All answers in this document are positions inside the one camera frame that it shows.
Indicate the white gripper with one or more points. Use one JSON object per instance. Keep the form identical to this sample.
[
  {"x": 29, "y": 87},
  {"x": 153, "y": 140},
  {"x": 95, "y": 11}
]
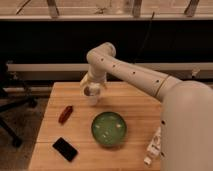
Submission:
[{"x": 91, "y": 90}]

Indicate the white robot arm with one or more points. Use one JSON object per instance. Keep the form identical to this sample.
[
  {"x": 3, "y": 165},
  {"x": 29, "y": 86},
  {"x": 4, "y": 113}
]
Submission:
[{"x": 187, "y": 108}]

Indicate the green ceramic bowl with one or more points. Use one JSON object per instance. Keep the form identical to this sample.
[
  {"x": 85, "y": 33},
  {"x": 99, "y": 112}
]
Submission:
[{"x": 108, "y": 129}]

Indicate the red-brown oblong object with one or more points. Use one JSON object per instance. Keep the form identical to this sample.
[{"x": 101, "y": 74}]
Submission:
[{"x": 65, "y": 114}]

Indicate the black rectangular object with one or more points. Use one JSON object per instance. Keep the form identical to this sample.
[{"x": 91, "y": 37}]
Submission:
[{"x": 65, "y": 149}]

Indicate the black office chair base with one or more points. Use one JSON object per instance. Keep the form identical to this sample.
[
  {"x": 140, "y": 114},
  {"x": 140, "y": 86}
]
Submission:
[{"x": 5, "y": 76}]

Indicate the white bottle on table edge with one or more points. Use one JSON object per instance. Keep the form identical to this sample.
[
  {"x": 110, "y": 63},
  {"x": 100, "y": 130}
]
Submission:
[{"x": 154, "y": 148}]

